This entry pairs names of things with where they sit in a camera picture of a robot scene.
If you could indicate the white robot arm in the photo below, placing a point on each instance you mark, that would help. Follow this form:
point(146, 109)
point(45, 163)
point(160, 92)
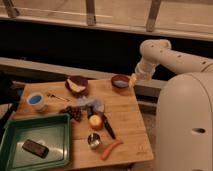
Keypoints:
point(184, 121)

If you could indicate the blue white tape roll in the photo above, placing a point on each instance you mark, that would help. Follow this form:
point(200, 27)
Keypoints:
point(36, 101)

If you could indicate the small metal cup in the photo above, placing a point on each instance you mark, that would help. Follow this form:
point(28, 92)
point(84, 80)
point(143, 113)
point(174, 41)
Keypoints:
point(94, 140)

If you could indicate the wooden cutting board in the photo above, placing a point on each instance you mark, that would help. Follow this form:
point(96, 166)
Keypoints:
point(122, 111)

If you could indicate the crumpled clear plastic bag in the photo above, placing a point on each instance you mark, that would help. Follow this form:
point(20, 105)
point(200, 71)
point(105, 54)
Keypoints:
point(97, 104)

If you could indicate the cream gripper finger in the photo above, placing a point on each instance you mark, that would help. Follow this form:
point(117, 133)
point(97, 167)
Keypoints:
point(132, 80)

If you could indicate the dark maroon bowl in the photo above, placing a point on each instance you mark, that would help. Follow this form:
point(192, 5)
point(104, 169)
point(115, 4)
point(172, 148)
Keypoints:
point(79, 80)

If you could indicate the green plastic tray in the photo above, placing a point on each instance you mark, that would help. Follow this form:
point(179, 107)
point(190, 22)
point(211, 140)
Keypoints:
point(52, 132)

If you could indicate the small metal fork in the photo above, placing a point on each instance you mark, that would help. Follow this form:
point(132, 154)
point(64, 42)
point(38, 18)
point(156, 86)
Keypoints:
point(57, 97)

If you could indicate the orange carrot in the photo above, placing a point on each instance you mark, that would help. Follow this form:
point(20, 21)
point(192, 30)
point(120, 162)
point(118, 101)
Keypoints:
point(107, 151)

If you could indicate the dark purple grape bunch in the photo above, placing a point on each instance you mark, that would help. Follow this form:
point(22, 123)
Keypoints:
point(74, 112)

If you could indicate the red bowl blue inside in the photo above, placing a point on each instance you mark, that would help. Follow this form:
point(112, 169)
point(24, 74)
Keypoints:
point(120, 81)

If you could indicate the yellow red apple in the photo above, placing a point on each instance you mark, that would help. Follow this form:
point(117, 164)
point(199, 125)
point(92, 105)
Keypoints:
point(95, 122)

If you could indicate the dark brown rectangular block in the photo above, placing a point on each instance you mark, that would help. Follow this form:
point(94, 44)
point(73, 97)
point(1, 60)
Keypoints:
point(35, 148)

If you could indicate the black handled knife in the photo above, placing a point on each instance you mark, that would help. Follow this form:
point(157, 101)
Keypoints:
point(108, 127)

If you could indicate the yellow banana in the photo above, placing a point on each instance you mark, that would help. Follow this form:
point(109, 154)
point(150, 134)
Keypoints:
point(74, 87)

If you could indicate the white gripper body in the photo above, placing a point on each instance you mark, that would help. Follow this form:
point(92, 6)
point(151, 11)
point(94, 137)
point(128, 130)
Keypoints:
point(144, 69)

